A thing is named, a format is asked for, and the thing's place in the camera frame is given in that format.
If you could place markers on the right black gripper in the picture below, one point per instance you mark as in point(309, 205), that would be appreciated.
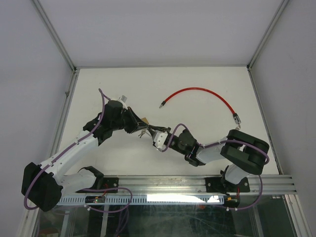
point(160, 128)

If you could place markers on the silver key bunch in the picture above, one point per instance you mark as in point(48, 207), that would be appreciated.
point(142, 133)
point(238, 127)

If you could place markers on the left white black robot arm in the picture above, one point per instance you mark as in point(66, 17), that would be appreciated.
point(44, 184)

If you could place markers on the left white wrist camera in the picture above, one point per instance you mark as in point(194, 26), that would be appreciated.
point(122, 99)

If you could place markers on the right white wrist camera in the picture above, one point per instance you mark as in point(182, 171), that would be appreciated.
point(159, 139)

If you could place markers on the red cable lock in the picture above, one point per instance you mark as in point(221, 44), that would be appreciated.
point(205, 96)

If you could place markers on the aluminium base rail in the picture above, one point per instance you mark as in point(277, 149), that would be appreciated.
point(195, 184)

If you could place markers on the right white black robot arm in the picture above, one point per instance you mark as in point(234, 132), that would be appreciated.
point(247, 154)

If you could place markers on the white slotted cable duct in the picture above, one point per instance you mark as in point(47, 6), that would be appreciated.
point(150, 199)

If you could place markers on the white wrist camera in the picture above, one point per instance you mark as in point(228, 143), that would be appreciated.
point(159, 139)
point(122, 99)

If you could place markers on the large brass padlock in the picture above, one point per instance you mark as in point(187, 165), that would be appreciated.
point(145, 120)

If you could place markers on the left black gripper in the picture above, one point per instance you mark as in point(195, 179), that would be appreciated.
point(133, 127)

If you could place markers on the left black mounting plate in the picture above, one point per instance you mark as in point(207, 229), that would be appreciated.
point(105, 183)

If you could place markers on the black mounting plate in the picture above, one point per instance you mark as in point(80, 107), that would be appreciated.
point(105, 183)
point(219, 185)

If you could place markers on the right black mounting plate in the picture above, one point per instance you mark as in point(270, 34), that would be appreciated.
point(219, 185)

